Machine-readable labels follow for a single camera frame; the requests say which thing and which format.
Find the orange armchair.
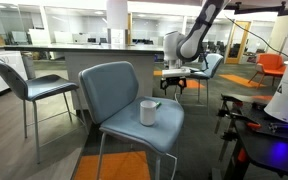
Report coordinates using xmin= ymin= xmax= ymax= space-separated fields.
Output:
xmin=247 ymin=53 xmax=288 ymax=90

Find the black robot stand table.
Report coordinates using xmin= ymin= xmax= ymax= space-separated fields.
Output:
xmin=213 ymin=93 xmax=288 ymax=180

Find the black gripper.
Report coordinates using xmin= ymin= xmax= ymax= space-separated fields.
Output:
xmin=159 ymin=76 xmax=188 ymax=96

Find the black overhead mounting bar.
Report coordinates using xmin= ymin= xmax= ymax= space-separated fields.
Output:
xmin=233 ymin=1 xmax=288 ymax=16

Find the white round pillar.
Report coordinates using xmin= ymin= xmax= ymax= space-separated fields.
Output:
xmin=105 ymin=0 xmax=129 ymax=46

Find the white low cabinet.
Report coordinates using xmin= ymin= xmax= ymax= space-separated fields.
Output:
xmin=0 ymin=49 xmax=29 ymax=101

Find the orange handled clamp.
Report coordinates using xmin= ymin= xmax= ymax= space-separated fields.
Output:
xmin=229 ymin=112 xmax=263 ymax=131

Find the grey blue bar chair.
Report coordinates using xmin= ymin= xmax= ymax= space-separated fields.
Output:
xmin=0 ymin=55 xmax=89 ymax=165

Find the yellow framed door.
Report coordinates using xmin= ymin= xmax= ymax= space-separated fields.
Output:
xmin=224 ymin=20 xmax=253 ymax=65

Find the white cylindrical mug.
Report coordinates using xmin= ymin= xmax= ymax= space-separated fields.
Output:
xmin=139 ymin=99 xmax=158 ymax=127

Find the light blue padded chair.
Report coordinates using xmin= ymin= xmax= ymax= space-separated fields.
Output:
xmin=78 ymin=60 xmax=186 ymax=180

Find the white counter table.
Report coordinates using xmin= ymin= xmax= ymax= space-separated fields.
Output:
xmin=3 ymin=43 xmax=165 ymax=111

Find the blue chair with thin legs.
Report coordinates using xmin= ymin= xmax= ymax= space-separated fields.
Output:
xmin=186 ymin=52 xmax=225 ymax=105

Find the black hanging cable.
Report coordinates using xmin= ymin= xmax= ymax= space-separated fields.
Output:
xmin=223 ymin=14 xmax=280 ymax=58

